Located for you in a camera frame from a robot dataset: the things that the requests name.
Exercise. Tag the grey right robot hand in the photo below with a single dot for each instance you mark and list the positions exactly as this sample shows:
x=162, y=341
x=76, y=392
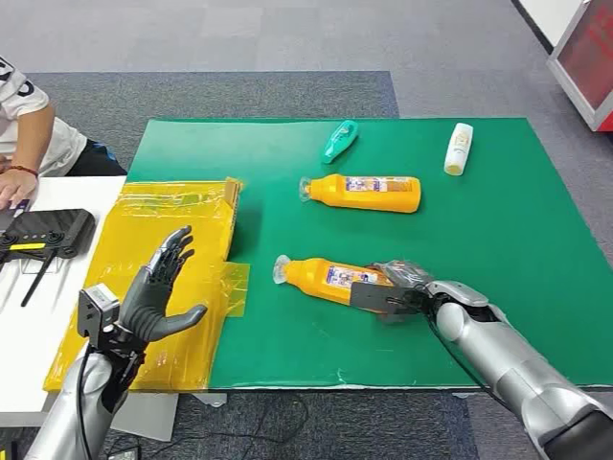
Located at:
x=397, y=295

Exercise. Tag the white plastic bottle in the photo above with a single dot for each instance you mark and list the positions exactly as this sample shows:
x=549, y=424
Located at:
x=458, y=149

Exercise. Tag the orange bottle with clear cap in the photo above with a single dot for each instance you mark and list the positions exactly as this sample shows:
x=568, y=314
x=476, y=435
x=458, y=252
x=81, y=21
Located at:
x=311, y=277
x=364, y=193

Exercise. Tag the black remote controller with antennas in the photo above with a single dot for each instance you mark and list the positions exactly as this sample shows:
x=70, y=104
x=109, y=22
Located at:
x=53, y=232

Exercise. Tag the dark phone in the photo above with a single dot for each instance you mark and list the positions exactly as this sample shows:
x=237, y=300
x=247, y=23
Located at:
x=12, y=213

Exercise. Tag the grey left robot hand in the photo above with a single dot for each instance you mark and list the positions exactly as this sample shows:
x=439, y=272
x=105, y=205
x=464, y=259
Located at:
x=148, y=305

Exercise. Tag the person's forearm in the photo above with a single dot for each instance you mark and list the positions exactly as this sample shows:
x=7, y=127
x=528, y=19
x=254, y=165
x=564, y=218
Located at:
x=33, y=136

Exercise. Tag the yellow film-wrapped flat box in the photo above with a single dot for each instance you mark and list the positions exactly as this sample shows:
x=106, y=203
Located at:
x=143, y=222

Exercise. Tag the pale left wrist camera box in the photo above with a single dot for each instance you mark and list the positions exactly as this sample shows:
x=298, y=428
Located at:
x=97, y=312

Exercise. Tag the person's hand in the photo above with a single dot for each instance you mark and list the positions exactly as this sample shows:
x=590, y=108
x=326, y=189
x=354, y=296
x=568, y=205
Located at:
x=16, y=187

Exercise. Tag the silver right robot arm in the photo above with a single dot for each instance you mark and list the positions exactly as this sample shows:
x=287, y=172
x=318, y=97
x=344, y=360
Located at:
x=517, y=368

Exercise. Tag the red cabinet with white frame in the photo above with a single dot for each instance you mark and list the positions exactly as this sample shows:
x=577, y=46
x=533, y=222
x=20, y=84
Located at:
x=586, y=60

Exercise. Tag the person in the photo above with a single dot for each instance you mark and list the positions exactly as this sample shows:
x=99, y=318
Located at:
x=62, y=146

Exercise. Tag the teal plastic bottle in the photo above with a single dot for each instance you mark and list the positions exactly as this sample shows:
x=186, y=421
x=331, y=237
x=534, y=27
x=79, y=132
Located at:
x=338, y=143

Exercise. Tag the green table mat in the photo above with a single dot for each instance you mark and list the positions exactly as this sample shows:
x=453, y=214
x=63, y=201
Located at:
x=479, y=254

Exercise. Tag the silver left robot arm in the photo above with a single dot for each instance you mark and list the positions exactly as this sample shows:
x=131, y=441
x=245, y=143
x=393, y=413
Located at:
x=67, y=413

